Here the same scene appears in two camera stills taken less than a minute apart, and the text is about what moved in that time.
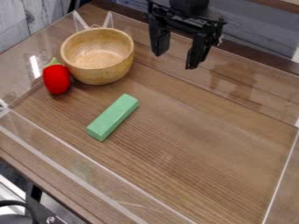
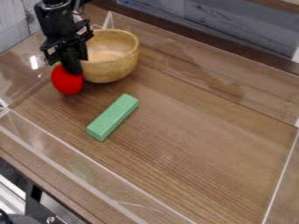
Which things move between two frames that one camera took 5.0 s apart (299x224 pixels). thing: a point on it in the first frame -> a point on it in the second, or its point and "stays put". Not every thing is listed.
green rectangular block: (112, 117) stays put
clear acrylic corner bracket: (80, 24) stays put
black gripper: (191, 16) -> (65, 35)
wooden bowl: (97, 55) stays put
